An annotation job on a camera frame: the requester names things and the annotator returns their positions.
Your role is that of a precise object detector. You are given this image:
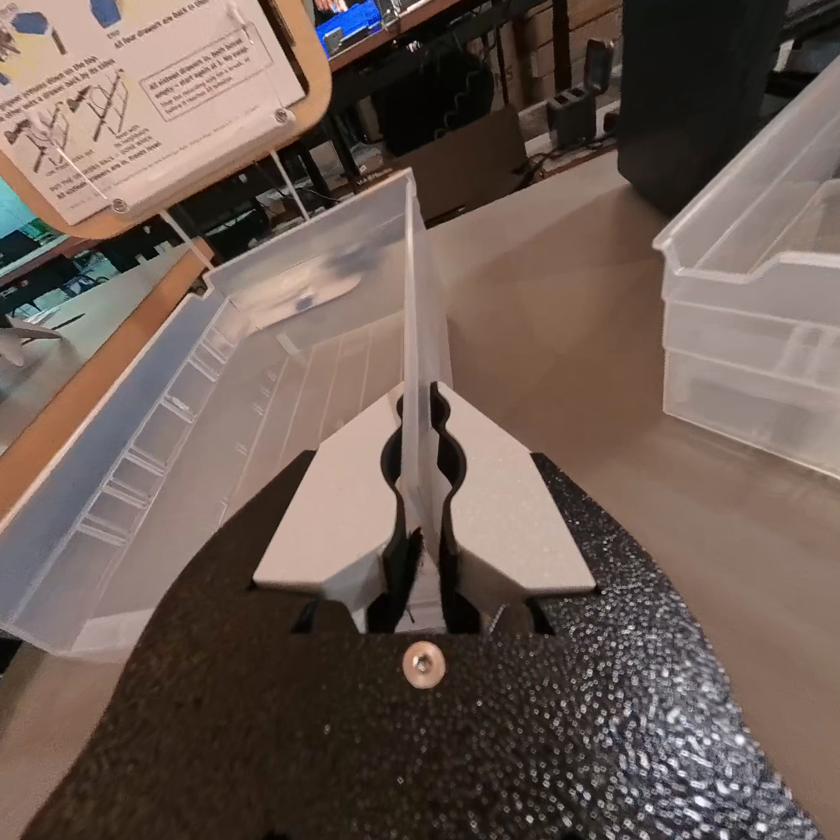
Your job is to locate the black flat panel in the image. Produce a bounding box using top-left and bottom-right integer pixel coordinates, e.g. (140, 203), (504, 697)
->
(392, 105), (530, 225)

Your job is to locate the large clear plastic bin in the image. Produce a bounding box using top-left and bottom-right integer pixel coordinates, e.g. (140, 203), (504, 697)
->
(653, 62), (840, 480)

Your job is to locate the black battery charger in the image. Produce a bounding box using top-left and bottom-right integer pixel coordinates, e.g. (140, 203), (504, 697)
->
(546, 38), (616, 147)

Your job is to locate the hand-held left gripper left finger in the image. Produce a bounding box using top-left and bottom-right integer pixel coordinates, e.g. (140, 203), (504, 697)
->
(252, 387), (406, 634)

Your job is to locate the stack of cardboard boxes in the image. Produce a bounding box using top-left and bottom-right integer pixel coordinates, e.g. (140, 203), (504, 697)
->
(489, 0), (624, 112)

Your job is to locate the small clear container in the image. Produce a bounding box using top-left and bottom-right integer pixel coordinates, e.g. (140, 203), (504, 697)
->
(0, 167), (454, 657)

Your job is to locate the black drawer cabinet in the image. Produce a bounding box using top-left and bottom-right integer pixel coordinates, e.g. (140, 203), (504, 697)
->
(619, 0), (790, 219)

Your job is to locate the small blue bin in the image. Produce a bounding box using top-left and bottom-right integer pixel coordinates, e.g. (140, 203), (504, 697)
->
(315, 3), (386, 51)

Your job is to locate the wooden instruction board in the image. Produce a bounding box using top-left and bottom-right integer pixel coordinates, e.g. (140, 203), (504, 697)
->
(0, 0), (333, 277)

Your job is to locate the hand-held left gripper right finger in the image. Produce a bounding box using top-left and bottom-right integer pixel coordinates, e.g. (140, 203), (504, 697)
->
(430, 382), (597, 632)

